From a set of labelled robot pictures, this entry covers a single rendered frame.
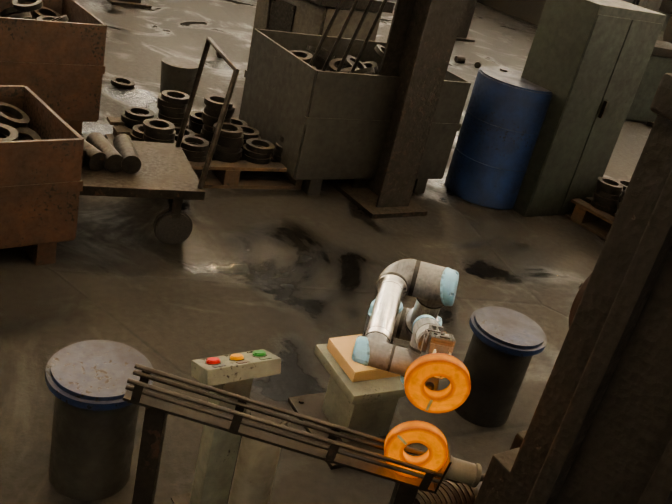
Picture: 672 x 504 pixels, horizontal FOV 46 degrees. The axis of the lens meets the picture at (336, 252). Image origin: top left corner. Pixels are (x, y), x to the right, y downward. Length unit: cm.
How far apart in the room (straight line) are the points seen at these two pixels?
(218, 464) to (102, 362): 48
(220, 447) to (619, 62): 415
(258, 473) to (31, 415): 99
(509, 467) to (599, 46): 412
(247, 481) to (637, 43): 434
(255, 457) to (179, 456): 61
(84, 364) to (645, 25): 446
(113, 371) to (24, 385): 70
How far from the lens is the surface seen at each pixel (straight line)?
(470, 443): 333
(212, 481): 261
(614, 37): 569
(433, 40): 490
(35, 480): 281
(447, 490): 223
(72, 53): 525
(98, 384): 249
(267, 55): 539
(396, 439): 200
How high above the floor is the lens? 195
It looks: 26 degrees down
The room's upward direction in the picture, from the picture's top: 14 degrees clockwise
